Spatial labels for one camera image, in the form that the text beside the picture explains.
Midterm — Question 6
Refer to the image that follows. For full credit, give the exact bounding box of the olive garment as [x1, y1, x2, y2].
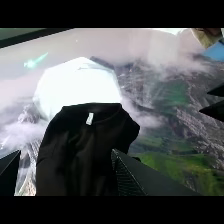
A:
[191, 28, 223, 50]

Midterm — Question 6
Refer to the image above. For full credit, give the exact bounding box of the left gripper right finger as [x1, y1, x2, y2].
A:
[111, 148, 202, 197]

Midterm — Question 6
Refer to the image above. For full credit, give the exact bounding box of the black shirt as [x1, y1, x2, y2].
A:
[35, 102, 141, 197]

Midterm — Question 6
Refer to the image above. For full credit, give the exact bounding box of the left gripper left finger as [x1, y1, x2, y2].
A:
[0, 149, 22, 197]

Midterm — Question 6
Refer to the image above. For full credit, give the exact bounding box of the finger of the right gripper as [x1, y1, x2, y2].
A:
[206, 83, 224, 98]
[198, 99, 224, 123]

